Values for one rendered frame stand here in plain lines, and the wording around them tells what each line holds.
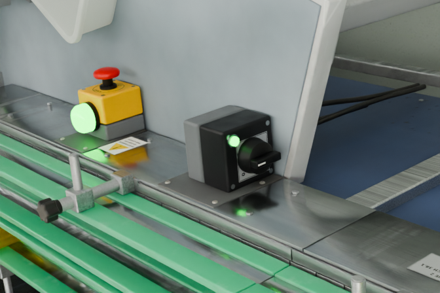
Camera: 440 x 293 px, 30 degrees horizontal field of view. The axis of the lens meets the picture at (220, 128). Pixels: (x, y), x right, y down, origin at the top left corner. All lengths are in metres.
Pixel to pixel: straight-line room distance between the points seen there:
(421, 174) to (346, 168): 0.11
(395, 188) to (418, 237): 0.14
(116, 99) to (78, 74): 0.20
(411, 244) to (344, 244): 0.07
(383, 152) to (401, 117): 0.15
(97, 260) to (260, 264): 0.28
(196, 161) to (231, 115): 0.07
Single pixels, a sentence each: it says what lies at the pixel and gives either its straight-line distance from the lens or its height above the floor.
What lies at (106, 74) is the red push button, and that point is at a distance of 1.23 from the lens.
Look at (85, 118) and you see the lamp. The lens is 1.22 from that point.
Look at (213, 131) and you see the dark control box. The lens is 0.99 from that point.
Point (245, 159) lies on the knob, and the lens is 0.99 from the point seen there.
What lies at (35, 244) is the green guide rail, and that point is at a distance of 1.21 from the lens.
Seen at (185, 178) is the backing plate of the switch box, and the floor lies 0.84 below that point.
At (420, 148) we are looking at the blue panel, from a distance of 1.17.
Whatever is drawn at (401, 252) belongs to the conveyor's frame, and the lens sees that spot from 0.86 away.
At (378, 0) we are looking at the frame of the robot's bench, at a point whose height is 0.60.
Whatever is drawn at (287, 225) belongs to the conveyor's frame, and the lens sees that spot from 0.92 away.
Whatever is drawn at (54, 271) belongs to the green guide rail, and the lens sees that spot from 1.30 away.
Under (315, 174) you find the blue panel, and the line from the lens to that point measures 1.09.
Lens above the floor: 1.41
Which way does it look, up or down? 36 degrees down
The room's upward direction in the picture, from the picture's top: 110 degrees counter-clockwise
